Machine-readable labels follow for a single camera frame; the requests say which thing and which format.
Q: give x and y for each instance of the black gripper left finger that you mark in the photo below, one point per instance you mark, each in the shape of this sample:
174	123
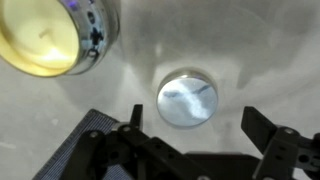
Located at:
116	153

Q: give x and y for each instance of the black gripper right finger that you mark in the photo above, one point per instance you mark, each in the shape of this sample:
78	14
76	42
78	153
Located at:
283	150

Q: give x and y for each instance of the silver round lid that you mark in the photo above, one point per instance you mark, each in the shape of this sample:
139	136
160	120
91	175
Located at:
186	100

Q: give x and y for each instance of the dark blue cloth mat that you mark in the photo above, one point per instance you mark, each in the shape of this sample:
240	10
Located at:
85	122

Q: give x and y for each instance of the silver jar with candle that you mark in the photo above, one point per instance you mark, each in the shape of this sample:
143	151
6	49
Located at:
43	36

